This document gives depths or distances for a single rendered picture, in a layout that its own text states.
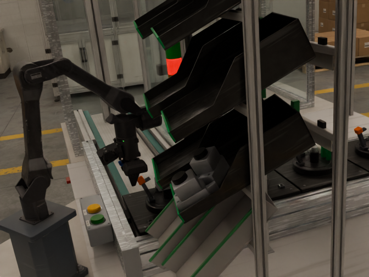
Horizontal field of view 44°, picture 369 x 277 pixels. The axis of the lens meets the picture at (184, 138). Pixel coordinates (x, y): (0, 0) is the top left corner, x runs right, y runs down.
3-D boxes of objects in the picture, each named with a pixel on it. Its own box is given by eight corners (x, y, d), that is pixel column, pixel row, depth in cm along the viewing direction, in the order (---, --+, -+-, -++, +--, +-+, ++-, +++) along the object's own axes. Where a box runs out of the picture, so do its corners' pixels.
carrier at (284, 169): (302, 195, 138) (302, 158, 133) (264, 166, 159) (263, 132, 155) (369, 178, 144) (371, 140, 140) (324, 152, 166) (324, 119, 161)
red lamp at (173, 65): (170, 76, 143) (168, 60, 141) (166, 72, 147) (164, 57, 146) (185, 73, 144) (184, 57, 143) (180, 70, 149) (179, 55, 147)
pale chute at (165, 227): (164, 270, 105) (149, 261, 103) (158, 239, 117) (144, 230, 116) (244, 178, 100) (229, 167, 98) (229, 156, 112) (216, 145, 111)
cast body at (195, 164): (219, 187, 88) (201, 159, 86) (201, 190, 91) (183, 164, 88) (233, 160, 94) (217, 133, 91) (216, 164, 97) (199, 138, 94)
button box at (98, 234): (90, 248, 132) (87, 229, 130) (82, 214, 151) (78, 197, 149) (115, 241, 134) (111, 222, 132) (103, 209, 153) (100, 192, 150)
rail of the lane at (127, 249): (127, 283, 122) (121, 248, 118) (85, 162, 202) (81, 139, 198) (147, 277, 123) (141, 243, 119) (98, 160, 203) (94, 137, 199)
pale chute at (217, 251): (185, 313, 91) (167, 303, 90) (176, 272, 104) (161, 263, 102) (279, 210, 86) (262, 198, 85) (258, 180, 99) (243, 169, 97)
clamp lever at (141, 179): (149, 200, 134) (137, 181, 131) (147, 198, 136) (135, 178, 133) (159, 194, 135) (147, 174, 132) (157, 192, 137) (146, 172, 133)
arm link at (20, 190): (24, 206, 113) (18, 183, 110) (16, 193, 120) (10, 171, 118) (50, 198, 116) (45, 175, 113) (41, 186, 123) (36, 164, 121)
